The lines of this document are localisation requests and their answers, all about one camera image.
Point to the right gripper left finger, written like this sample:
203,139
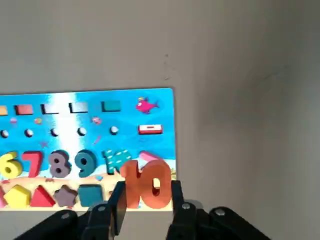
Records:
100,222

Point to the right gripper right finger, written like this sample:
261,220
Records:
190,225

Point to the orange number ten piece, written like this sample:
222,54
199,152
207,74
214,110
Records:
131,185

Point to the colourful wooden toy board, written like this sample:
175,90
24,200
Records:
120,140

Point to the teal square piece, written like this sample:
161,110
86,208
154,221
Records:
90,196

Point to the purple star piece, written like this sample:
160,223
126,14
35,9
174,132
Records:
65,197

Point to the teal number nine piece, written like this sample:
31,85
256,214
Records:
92,162

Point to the red triangle piece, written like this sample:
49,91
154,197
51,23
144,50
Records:
41,200

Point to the purple number eight piece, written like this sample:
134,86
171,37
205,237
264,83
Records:
65,165

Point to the pink greater-than sign piece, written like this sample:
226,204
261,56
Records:
147,156

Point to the yellow pentagon piece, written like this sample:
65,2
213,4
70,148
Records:
17,197

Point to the red number seven piece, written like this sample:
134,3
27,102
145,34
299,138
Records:
31,156

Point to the pink trapezoid piece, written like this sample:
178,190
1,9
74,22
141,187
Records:
2,200

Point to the yellow number six piece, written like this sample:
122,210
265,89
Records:
11,156

